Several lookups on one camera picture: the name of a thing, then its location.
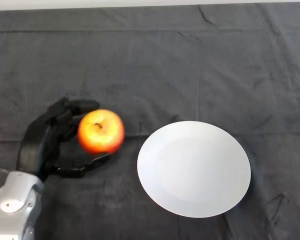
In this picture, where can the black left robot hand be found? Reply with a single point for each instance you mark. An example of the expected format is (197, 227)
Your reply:
(50, 140)

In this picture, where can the red and yellow apple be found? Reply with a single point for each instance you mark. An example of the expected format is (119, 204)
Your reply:
(101, 132)

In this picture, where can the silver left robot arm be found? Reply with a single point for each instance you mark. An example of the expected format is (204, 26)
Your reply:
(13, 202)

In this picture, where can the white round plate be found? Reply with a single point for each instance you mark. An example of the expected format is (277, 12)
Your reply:
(193, 172)

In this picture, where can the black cloth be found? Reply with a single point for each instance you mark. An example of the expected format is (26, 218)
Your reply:
(165, 62)

